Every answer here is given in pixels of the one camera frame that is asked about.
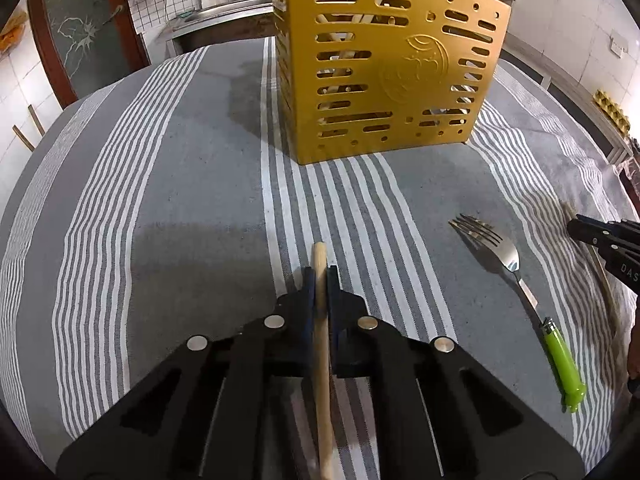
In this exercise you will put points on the hanging plastic bag orange contents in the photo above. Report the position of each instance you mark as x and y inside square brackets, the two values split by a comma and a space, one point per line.
[10, 32]

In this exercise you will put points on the dark wooden frosted glass door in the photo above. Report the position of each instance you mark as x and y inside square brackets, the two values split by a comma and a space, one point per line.
[75, 25]

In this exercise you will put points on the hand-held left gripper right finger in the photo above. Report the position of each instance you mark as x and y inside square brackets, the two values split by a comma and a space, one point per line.
[334, 305]

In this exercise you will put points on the yellow perforated utensil holder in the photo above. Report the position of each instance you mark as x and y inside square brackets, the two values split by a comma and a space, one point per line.
[415, 65]

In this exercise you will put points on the kitchen counter cabinet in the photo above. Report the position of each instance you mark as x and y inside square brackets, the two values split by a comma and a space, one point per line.
[575, 95]

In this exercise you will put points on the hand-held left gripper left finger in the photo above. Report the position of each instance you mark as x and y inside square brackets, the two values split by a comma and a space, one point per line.
[310, 305]

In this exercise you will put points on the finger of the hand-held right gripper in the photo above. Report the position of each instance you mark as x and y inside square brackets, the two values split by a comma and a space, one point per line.
[600, 226]
[595, 242]

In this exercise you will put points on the steel sink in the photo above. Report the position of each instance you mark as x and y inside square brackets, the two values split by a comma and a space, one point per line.
[225, 12]

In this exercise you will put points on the wooden stick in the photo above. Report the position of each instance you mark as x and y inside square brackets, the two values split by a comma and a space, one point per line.
[36, 120]
[22, 138]

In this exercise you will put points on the white wall switch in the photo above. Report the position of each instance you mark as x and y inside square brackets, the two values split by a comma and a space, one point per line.
[619, 45]

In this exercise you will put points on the yellow egg tray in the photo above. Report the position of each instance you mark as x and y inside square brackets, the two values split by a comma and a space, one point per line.
[612, 110]

